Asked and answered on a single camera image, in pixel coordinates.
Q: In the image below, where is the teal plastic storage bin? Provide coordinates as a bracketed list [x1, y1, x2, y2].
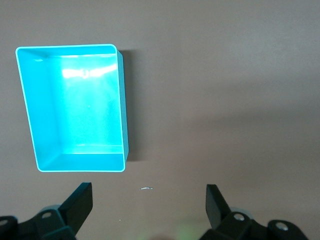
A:
[15, 43, 130, 173]

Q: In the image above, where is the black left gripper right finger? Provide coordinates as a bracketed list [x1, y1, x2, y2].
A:
[201, 184, 253, 240]

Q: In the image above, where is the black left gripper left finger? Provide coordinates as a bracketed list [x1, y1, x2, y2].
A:
[34, 182, 94, 240]

